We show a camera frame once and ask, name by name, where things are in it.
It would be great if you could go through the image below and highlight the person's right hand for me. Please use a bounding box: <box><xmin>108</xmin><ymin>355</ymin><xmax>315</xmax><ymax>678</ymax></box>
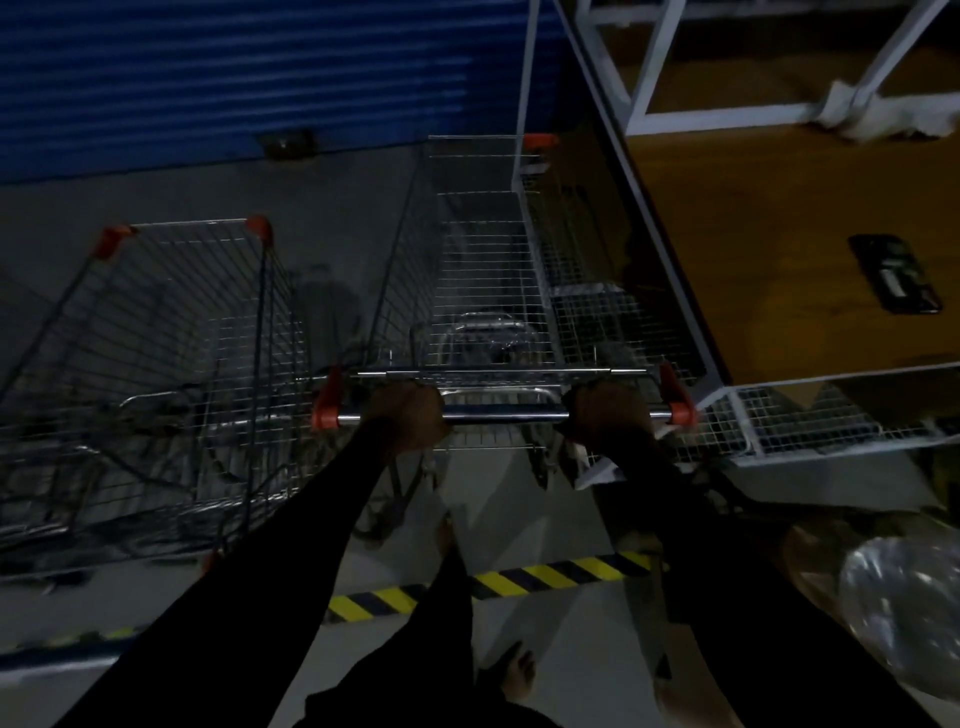
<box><xmin>560</xmin><ymin>382</ymin><xmax>655</xmax><ymax>454</ymax></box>

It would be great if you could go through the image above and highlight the person's left hand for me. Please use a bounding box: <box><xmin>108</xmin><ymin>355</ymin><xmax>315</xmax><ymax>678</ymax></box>
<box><xmin>363</xmin><ymin>380</ymin><xmax>455</xmax><ymax>457</ymax></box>

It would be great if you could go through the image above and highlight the silver wire shopping cart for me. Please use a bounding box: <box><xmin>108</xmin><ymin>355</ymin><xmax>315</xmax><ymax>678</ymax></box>
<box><xmin>0</xmin><ymin>214</ymin><xmax>358</xmax><ymax>580</ymax></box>
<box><xmin>310</xmin><ymin>133</ymin><xmax>700</xmax><ymax>493</ymax></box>

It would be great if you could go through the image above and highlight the person's right forearm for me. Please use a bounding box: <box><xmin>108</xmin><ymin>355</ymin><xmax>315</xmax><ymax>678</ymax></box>
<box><xmin>592</xmin><ymin>438</ymin><xmax>943</xmax><ymax>728</ymax></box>

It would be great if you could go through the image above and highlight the person's left forearm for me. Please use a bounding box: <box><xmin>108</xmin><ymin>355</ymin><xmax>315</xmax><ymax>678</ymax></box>
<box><xmin>56</xmin><ymin>431</ymin><xmax>406</xmax><ymax>728</ymax></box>

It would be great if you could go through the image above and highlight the person's dark clothing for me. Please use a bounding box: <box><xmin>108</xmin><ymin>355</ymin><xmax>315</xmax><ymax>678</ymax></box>
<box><xmin>294</xmin><ymin>545</ymin><xmax>562</xmax><ymax>728</ymax></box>

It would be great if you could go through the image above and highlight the person's right foot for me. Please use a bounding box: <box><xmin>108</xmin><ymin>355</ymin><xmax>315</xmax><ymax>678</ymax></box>
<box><xmin>497</xmin><ymin>642</ymin><xmax>539</xmax><ymax>704</ymax></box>

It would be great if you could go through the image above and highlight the white metal rack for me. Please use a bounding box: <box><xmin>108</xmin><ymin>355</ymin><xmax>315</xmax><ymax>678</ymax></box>
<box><xmin>512</xmin><ymin>0</ymin><xmax>960</xmax><ymax>490</ymax></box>

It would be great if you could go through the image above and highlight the shutter floor lock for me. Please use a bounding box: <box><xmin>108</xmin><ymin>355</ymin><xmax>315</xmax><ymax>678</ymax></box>
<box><xmin>257</xmin><ymin>128</ymin><xmax>321</xmax><ymax>161</ymax></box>

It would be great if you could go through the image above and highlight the black phone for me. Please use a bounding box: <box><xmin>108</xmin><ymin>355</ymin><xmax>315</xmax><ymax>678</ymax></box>
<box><xmin>848</xmin><ymin>233</ymin><xmax>944</xmax><ymax>316</ymax></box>

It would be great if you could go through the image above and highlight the big clear plastic jug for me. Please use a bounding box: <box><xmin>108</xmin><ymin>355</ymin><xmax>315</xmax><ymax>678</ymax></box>
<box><xmin>838</xmin><ymin>534</ymin><xmax>960</xmax><ymax>700</ymax></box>

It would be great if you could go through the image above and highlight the blue roller shutter door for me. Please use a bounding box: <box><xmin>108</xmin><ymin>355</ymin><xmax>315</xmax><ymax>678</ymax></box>
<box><xmin>0</xmin><ymin>0</ymin><xmax>565</xmax><ymax>187</ymax></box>

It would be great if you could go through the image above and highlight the white crumpled cloth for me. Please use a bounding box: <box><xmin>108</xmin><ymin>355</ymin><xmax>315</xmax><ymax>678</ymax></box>
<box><xmin>815</xmin><ymin>79</ymin><xmax>960</xmax><ymax>144</ymax></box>

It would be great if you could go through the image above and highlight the small white metal frame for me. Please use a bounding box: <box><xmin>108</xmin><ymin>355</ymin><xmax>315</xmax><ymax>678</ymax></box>
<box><xmin>575</xmin><ymin>0</ymin><xmax>960</xmax><ymax>139</ymax></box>

